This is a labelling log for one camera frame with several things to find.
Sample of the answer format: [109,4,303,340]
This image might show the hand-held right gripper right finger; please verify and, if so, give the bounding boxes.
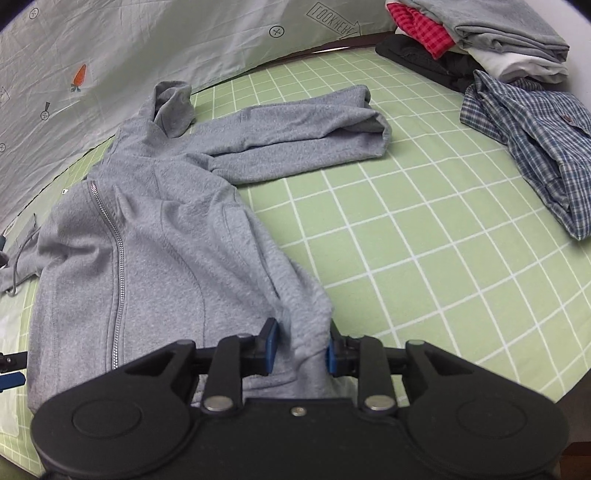
[325,320,467,414]

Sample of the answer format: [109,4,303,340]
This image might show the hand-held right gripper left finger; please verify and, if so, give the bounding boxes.
[124,318,280,414]

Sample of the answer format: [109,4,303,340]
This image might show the grey zip hoodie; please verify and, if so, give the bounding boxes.
[0,80,393,414]

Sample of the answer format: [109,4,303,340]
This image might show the carrot print grey sheet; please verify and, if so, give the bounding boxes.
[0,0,398,227]

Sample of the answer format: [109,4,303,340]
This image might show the blue plaid shirt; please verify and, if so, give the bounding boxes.
[459,69,591,241]

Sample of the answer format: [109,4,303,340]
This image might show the folded black garment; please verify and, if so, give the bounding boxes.
[376,34,485,93]

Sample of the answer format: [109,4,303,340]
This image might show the red checked garment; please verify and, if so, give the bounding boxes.
[387,2,455,59]

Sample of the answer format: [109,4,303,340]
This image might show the folded white garment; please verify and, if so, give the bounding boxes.
[471,46,568,84]

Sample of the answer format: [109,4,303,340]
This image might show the folded grey garment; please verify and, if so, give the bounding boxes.
[402,0,570,63]

